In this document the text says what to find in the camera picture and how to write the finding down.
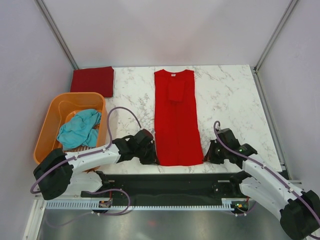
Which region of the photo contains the bright red t shirt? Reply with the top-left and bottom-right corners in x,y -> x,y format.
154,69 -> 204,166

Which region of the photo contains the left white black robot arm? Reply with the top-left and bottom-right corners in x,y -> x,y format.
30,129 -> 157,200

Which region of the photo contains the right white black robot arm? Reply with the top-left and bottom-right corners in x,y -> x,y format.
204,121 -> 320,240

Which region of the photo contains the teal t shirt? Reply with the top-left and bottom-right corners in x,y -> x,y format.
56,109 -> 102,149

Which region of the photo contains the folded dark red t shirt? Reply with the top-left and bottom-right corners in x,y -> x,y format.
70,66 -> 115,98

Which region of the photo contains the orange plastic basket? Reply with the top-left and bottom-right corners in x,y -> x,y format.
33,92 -> 108,164

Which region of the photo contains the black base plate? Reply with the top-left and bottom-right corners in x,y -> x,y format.
80,172 -> 245,206

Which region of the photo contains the white slotted cable duct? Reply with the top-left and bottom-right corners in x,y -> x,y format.
45,199 -> 234,211

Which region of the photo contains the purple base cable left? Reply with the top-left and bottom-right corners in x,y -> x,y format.
47,188 -> 131,228

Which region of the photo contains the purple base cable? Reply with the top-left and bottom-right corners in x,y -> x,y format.
231,196 -> 257,218
47,188 -> 131,228

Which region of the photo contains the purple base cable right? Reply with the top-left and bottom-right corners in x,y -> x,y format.
231,196 -> 257,218

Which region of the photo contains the right aluminium frame post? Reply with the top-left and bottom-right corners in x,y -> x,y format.
252,0 -> 300,75

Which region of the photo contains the aluminium frame post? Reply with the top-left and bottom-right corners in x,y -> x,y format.
252,0 -> 300,75
34,0 -> 79,70

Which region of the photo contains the left aluminium frame post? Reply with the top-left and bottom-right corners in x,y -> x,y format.
34,0 -> 79,70

